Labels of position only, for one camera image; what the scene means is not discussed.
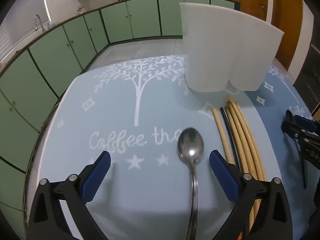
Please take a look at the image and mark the green lower kitchen cabinets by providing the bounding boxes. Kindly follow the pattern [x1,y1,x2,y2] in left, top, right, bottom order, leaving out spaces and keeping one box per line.
[0,0,241,212]

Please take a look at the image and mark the white utensil holder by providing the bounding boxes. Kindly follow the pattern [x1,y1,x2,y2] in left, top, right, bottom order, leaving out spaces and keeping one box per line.
[180,2,284,93]

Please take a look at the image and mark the kitchen faucet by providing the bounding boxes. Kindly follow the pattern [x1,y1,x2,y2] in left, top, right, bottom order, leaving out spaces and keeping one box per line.
[34,14,46,33]

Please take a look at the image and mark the black appliance with green light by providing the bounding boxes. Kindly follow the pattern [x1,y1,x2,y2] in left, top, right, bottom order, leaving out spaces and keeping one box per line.
[293,44,320,115]

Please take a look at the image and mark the metal spoon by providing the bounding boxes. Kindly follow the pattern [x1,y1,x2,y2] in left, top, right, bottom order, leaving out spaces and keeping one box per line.
[177,127,204,239]

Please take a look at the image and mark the light blue coffee tree mat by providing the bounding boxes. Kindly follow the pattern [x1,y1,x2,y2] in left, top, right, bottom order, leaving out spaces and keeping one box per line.
[38,56,280,239]

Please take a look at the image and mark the black chopstick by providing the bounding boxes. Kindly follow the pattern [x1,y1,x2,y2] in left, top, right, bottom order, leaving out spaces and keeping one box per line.
[220,107,241,170]

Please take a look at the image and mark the window blind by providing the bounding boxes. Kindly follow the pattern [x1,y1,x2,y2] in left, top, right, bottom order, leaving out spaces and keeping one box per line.
[1,0,50,59]

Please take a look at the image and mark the darker blue mat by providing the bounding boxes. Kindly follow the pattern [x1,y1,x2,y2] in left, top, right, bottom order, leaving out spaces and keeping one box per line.
[246,66,319,239]

